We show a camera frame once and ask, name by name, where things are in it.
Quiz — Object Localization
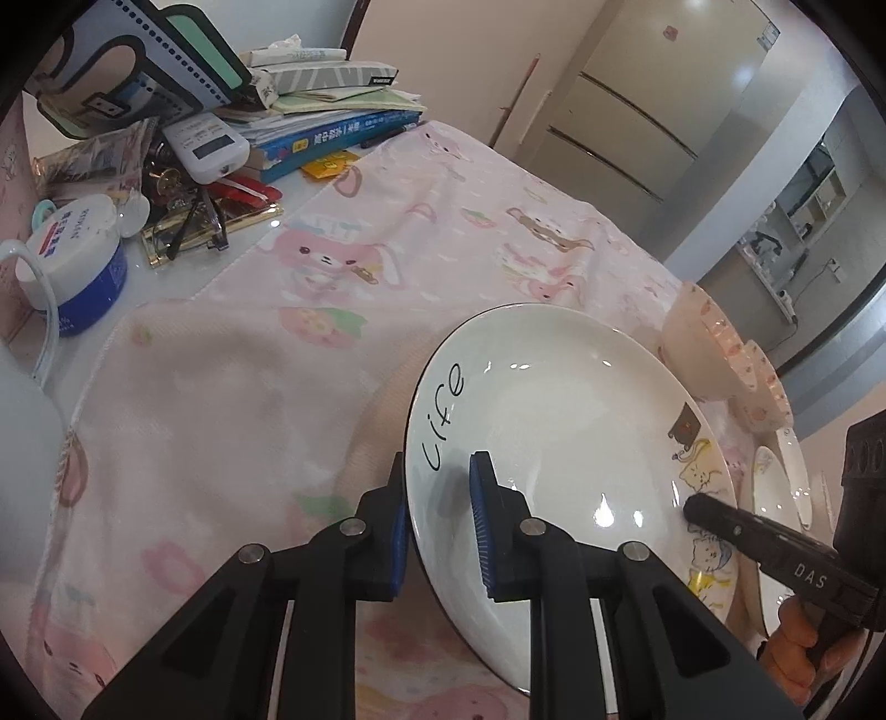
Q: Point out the beige refrigerator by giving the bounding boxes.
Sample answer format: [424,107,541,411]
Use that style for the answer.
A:
[523,2,781,214]

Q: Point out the pink cartoon tablecloth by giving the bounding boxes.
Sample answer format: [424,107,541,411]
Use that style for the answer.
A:
[25,123,680,718]

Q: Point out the blue book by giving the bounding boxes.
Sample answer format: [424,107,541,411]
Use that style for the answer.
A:
[240,110,422,183]

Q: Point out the white remote control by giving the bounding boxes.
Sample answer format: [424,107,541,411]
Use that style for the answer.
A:
[162,112,251,186]

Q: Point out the white black-rimmed bowl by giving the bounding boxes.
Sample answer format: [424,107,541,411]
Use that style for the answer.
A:
[775,428,814,529]

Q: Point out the white blue round tub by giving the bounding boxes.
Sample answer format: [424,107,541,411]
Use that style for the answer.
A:
[25,193,128,337]

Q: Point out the pink strawberry bowl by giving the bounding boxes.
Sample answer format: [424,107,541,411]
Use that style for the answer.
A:
[733,341,795,434]
[661,282,742,400]

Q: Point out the bathroom vanity cabinet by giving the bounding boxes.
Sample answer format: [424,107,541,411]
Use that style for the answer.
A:
[734,140,847,326]

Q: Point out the stack of papers and books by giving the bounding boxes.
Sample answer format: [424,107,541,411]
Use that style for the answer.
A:
[217,34,426,127]

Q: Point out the person's right hand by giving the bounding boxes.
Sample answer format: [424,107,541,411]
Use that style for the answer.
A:
[759,597,865,707]

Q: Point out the red broom and dustpan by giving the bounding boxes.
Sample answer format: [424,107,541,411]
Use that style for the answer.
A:
[488,54,540,148]

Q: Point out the black eyeglasses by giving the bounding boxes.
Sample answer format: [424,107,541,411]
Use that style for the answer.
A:
[165,186,228,261]

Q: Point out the white life cartoon plate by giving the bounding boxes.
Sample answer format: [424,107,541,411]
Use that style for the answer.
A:
[405,305,739,690]

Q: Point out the white plate behind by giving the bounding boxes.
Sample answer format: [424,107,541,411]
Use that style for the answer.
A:
[749,445,805,638]

